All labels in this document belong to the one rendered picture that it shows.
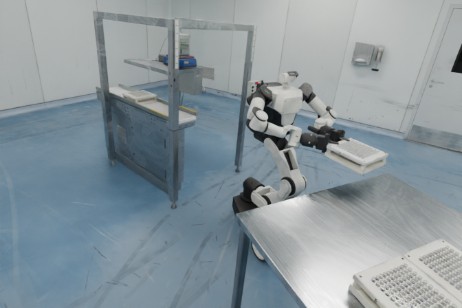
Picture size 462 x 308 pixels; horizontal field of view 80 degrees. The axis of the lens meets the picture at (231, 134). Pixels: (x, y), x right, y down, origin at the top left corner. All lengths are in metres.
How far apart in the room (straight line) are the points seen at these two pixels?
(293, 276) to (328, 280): 0.12
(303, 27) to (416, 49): 1.87
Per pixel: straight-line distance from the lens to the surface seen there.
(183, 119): 2.45
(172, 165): 2.44
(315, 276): 1.14
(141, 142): 2.96
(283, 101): 1.92
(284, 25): 5.78
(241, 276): 1.54
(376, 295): 1.08
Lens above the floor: 1.67
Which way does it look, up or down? 23 degrees down
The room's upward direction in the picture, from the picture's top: 5 degrees clockwise
